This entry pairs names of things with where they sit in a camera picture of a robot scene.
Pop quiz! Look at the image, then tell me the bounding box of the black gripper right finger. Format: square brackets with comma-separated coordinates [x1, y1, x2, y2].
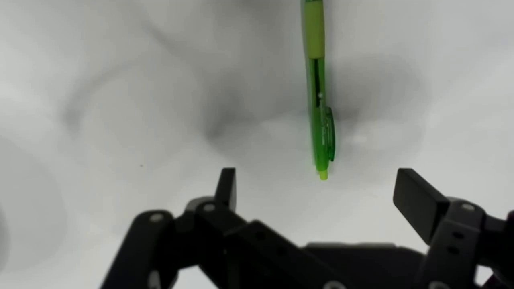
[392, 167, 514, 289]

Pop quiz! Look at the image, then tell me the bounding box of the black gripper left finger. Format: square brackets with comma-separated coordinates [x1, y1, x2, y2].
[101, 166, 344, 289]

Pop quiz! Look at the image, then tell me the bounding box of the green pen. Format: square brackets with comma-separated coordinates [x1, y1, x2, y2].
[301, 0, 338, 182]

